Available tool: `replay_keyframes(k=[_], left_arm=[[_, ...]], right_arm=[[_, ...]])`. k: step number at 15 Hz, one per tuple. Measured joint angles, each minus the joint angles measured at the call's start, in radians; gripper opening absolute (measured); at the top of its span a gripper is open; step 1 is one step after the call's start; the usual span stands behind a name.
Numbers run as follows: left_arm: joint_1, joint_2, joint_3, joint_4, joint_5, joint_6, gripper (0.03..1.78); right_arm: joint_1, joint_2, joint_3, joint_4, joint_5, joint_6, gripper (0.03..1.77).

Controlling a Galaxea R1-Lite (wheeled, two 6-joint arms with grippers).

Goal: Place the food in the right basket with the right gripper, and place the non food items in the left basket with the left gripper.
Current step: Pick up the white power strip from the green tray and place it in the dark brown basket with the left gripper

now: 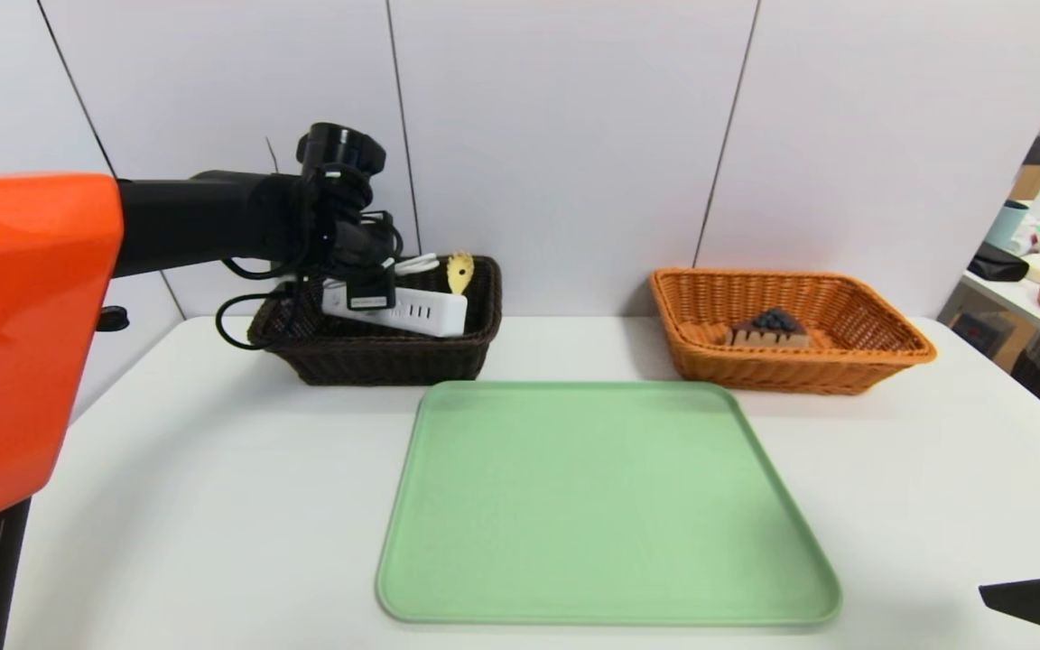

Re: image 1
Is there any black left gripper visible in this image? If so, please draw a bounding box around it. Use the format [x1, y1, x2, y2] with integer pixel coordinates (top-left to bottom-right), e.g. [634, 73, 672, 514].
[346, 264, 396, 311]

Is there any white power strip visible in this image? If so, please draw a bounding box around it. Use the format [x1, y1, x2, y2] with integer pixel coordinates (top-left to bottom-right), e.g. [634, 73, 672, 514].
[321, 278, 469, 339]

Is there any yellow spork with green handle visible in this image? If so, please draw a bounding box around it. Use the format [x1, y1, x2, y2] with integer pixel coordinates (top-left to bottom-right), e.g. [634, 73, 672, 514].
[445, 252, 476, 297]

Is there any chocolate blueberry cake slice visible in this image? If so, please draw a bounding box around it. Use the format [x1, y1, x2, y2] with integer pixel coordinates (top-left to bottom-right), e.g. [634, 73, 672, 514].
[726, 308, 812, 350]

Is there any dark brown wicker basket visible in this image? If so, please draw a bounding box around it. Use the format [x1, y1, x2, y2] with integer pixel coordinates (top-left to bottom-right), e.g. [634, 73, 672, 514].
[247, 256, 503, 387]

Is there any orange wicker basket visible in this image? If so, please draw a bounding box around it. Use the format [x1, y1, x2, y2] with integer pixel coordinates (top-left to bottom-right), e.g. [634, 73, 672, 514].
[649, 268, 938, 395]

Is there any light green plastic tray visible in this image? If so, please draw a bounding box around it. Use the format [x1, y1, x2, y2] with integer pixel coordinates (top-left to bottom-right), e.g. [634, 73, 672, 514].
[376, 380, 843, 626]

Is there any black pouch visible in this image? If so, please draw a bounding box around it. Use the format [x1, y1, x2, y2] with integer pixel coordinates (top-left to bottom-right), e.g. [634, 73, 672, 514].
[967, 242, 1026, 283]

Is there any teal cup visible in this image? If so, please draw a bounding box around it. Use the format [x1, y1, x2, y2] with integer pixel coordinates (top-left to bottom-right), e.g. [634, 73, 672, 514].
[980, 202, 1026, 258]

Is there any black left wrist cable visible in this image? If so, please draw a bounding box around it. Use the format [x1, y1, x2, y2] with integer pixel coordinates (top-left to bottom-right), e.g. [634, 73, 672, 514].
[215, 135, 405, 351]

